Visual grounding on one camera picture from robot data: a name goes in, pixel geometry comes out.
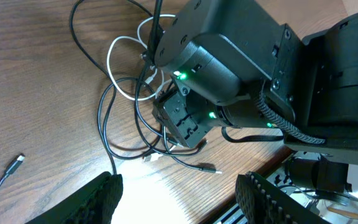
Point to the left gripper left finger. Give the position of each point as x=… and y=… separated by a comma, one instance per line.
x=95, y=202

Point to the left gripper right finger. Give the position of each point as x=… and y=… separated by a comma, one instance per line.
x=262, y=202

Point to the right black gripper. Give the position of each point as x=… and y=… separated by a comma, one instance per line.
x=188, y=118

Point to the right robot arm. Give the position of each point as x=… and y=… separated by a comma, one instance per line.
x=234, y=66

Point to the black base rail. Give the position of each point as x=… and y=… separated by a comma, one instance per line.
x=326, y=188

